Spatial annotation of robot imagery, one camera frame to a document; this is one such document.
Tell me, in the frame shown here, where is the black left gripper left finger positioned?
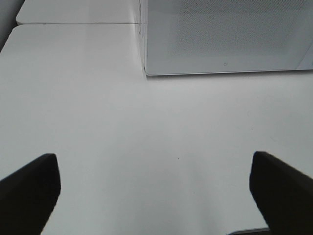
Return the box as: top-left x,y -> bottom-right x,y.
0,153 -> 61,235

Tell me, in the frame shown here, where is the white microwave oven body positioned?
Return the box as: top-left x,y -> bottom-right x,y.
138,0 -> 313,76

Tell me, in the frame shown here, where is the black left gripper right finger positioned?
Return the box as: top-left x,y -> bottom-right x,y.
249,151 -> 313,235

